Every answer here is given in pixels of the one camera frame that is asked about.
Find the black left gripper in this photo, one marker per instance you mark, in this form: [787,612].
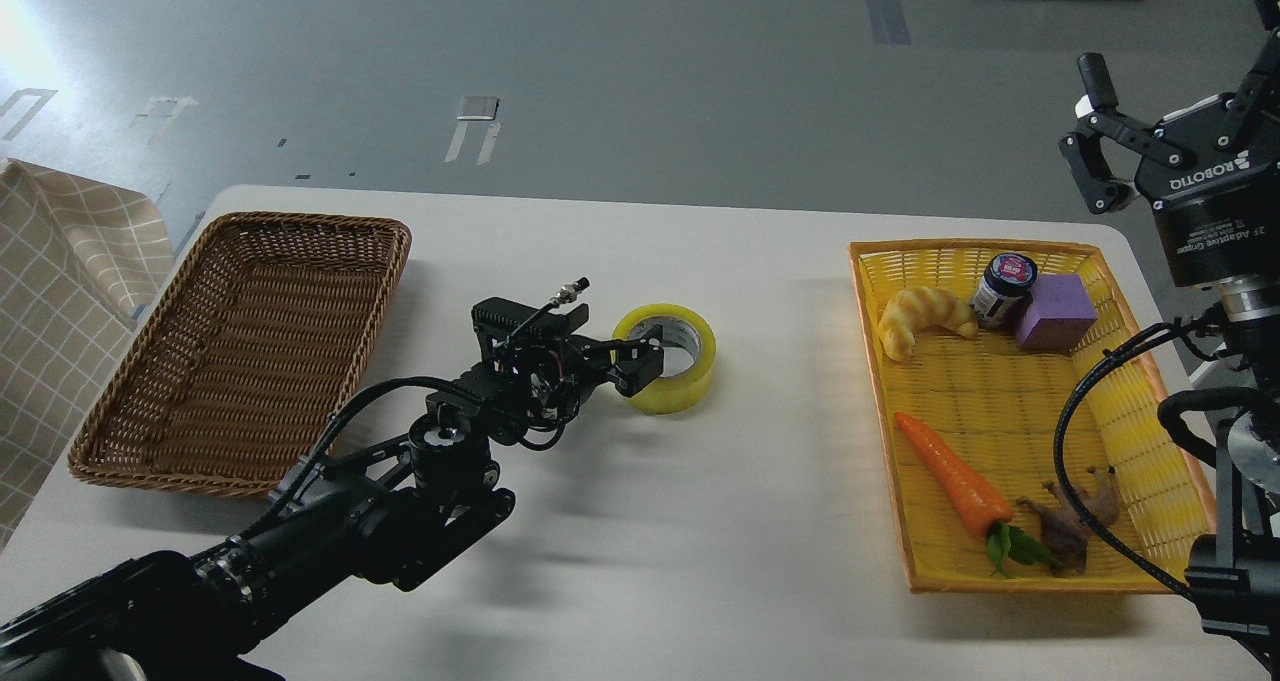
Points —
[561,376]

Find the brown wicker basket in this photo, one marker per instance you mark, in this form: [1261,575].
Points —
[264,331]

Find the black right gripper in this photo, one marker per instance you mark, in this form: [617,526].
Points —
[1215,209]

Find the beige checkered cloth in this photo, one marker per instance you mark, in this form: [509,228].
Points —
[79,260]

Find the purple foam block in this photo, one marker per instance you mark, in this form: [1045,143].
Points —
[1057,316]

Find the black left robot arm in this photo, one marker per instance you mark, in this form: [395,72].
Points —
[400,483]

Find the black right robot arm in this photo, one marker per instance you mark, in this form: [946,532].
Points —
[1231,574]

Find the yellow plastic basket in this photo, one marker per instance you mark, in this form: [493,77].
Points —
[997,406]

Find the small dark jar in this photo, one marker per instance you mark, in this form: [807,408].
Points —
[1005,284]

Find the toy croissant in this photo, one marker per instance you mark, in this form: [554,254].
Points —
[918,308]

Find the yellow tape roll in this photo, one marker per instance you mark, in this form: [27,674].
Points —
[693,338]

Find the brown toy animal figure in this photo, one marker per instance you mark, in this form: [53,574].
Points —
[1063,532]

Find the toy carrot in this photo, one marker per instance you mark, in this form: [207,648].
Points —
[985,512]

